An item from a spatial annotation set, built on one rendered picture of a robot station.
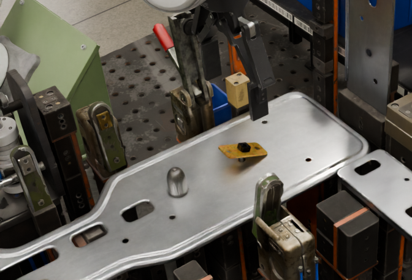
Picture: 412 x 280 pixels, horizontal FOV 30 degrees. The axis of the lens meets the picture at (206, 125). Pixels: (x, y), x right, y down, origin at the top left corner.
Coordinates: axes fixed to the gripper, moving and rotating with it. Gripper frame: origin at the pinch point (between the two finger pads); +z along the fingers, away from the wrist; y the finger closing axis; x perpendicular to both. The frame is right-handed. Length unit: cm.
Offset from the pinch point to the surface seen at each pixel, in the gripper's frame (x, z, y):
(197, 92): -0.2, 8.1, -13.3
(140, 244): -23.4, 14.6, 6.7
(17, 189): -34.6, 15.9, -18.9
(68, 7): 50, 115, -248
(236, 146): -0.1, 12.6, -1.2
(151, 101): 10, 45, -63
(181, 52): -1.6, -0.5, -14.4
